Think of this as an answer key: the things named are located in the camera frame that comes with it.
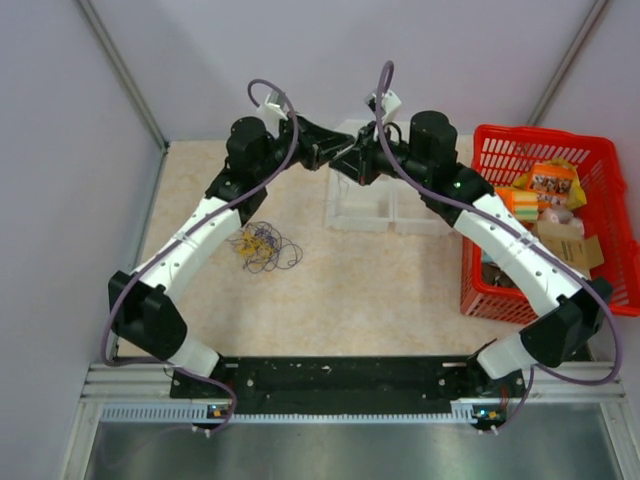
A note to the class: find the corner aluminium post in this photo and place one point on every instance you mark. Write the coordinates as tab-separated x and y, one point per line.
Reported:
121	71
594	17

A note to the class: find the left corner aluminium post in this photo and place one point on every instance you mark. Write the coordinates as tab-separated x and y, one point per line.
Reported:
121	71

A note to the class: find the clear plastic compartment tray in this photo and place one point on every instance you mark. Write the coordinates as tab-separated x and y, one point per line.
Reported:
386	205

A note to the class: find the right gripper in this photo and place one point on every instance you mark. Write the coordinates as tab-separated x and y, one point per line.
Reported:
358	161

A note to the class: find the white cable duct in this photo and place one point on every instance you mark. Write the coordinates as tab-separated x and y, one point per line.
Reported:
208	414

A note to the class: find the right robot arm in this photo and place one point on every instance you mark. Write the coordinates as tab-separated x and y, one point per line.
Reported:
570	308

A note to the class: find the pink wrapped roll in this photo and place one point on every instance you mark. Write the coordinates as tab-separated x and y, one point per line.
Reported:
562	216

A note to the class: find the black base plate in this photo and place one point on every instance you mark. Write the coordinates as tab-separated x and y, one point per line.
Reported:
359	385

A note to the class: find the right corner aluminium post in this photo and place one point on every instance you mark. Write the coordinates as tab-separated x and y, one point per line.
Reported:
594	17

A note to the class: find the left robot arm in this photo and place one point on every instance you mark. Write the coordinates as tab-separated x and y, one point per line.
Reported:
143	307

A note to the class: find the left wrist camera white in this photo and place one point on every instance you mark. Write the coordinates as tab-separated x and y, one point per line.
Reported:
272	111

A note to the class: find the orange sponge pack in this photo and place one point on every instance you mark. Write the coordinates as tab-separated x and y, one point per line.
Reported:
522	204

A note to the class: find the orange snack package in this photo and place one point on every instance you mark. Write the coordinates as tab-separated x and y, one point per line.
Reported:
551	184

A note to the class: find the red plastic basket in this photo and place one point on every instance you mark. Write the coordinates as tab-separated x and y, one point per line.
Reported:
501	154

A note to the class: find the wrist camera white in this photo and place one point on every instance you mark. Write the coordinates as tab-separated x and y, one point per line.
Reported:
390	105
272	111

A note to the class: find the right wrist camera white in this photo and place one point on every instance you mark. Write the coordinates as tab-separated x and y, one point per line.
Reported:
390	105

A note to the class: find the yellow snack bag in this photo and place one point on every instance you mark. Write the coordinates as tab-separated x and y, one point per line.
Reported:
577	197

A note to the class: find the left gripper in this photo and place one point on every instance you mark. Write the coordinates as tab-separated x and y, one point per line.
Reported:
316	142

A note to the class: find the brown cardboard box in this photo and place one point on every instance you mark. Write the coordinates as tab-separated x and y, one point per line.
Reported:
570	245

